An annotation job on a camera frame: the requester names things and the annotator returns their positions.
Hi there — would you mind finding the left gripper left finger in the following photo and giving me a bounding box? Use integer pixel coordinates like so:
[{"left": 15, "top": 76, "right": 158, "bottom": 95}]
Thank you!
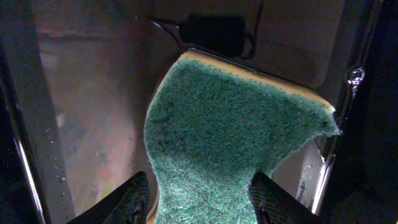
[{"left": 68, "top": 171, "right": 150, "bottom": 224}]

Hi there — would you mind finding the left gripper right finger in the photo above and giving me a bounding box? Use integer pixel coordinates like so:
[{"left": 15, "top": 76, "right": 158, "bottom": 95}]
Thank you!
[{"left": 248, "top": 171, "right": 322, "bottom": 224}]

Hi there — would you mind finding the black rectangular tray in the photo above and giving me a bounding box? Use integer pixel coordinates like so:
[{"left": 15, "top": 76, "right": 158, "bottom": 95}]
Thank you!
[{"left": 1, "top": 0, "right": 397, "bottom": 223}]

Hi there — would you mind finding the green scrubbing sponge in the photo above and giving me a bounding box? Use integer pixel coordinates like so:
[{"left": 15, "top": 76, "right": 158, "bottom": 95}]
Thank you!
[{"left": 144, "top": 50, "right": 340, "bottom": 223}]

